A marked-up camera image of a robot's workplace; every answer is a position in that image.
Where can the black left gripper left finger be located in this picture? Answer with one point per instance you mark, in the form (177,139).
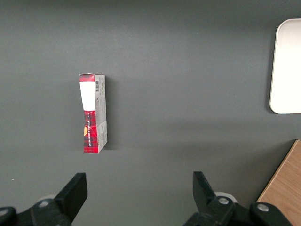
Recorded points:
(58,207)

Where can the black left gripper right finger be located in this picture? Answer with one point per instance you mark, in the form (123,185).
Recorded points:
(211,212)

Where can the cream rectangular tray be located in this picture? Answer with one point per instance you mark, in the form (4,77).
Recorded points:
(287,70)

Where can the red and grey carton box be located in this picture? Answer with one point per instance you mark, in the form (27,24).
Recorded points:
(94,117)

